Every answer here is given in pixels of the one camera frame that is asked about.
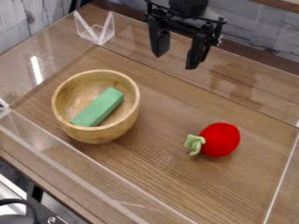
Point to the red plush fruit green stem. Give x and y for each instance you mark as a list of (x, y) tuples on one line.
[(217, 141)]

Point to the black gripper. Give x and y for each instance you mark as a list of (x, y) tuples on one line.
[(187, 17)]

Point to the black metal table frame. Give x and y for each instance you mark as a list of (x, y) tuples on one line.
[(46, 215)]

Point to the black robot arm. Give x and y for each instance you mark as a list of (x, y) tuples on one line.
[(190, 18)]

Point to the clear acrylic tray walls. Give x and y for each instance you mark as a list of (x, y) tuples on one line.
[(142, 179)]

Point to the wooden bowl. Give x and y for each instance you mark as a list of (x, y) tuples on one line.
[(76, 93)]

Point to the green rectangular block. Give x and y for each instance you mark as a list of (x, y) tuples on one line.
[(95, 113)]

